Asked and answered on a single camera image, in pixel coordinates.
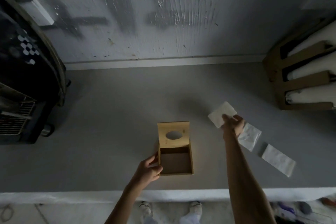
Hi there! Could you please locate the person's right hand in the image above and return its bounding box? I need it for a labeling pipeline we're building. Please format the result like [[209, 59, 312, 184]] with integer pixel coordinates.
[[222, 114, 245, 138]]

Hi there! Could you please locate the person's left hand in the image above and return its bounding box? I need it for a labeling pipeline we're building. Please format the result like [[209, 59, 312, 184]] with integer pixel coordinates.
[[134, 155, 163, 183]]

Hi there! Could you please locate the white tissue pack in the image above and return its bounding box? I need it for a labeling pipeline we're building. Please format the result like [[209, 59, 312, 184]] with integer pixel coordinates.
[[261, 143, 296, 178], [237, 123, 262, 152], [208, 101, 238, 129]]

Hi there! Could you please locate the wooden tissue box with lid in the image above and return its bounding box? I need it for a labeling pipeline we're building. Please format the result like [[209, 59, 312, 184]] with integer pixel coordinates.
[[157, 121, 194, 176]]

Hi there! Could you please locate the person's left forearm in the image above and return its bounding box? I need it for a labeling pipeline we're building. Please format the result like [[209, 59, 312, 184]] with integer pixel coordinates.
[[104, 177, 148, 224]]

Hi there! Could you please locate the person's right forearm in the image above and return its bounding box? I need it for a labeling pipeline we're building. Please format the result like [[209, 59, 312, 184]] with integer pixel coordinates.
[[223, 130, 277, 224]]

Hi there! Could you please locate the person's left shoe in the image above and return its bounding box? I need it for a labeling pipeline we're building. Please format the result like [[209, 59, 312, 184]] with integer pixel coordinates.
[[139, 201, 154, 218]]

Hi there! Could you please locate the person's shoe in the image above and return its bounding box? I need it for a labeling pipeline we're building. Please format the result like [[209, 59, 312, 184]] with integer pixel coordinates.
[[139, 201, 154, 218], [188, 201, 203, 217]]

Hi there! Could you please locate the person's left leg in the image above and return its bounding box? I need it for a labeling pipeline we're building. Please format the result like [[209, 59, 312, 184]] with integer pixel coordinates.
[[138, 215, 159, 224]]

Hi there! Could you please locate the person's leg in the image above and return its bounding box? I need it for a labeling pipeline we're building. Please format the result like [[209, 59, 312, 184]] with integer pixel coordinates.
[[180, 211, 201, 224], [138, 215, 159, 224]]

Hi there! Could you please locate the person's right shoe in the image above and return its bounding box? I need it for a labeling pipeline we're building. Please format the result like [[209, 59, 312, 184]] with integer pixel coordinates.
[[188, 201, 203, 217]]

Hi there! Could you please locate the person's right leg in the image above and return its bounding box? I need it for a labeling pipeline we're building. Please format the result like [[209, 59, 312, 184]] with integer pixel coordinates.
[[180, 211, 201, 224]]

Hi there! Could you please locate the brown cardboard carton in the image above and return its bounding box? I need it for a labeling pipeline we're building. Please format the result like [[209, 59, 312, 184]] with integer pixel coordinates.
[[262, 16, 336, 111]]

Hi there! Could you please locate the white roll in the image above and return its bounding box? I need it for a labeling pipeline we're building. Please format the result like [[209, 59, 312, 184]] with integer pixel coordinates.
[[285, 82, 336, 106], [286, 57, 336, 81], [286, 31, 336, 57]]

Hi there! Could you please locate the purple object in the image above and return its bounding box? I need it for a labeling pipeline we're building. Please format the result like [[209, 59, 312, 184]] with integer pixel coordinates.
[[277, 202, 293, 218]]

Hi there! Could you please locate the grey round object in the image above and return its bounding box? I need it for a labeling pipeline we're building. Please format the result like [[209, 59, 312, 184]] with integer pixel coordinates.
[[298, 201, 313, 215]]

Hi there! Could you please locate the red tool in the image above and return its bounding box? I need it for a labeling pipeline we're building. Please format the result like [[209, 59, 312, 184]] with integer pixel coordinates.
[[320, 197, 336, 208]]

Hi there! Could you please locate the metal wire rack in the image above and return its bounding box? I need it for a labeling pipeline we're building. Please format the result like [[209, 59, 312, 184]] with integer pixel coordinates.
[[0, 100, 36, 136]]

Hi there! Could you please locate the dark cable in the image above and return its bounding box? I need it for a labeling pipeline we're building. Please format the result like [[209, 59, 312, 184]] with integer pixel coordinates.
[[0, 204, 15, 223]]

